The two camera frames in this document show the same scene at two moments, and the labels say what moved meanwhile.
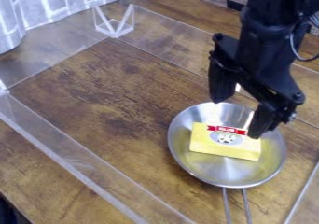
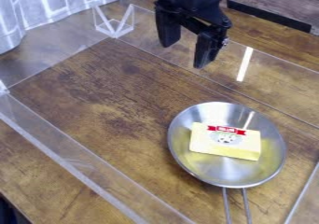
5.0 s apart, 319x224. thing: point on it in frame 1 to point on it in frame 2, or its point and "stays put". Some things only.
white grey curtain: x=28 y=6 stays put
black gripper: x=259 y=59 to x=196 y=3
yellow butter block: x=223 y=141 stays put
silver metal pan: x=219 y=170 stays put
